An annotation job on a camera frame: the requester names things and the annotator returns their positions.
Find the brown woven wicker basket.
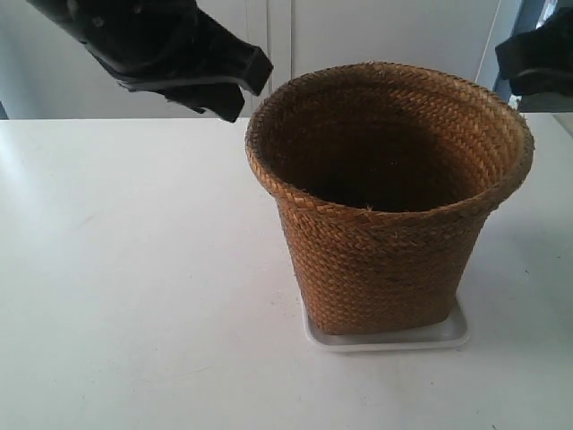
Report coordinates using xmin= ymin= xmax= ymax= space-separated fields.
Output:
xmin=245 ymin=62 xmax=535 ymax=335

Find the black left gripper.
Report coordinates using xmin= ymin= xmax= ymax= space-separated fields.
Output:
xmin=29 ymin=1 xmax=273 ymax=123

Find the white rectangular plastic tray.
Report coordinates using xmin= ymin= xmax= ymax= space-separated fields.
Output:
xmin=302 ymin=301 xmax=470 ymax=354

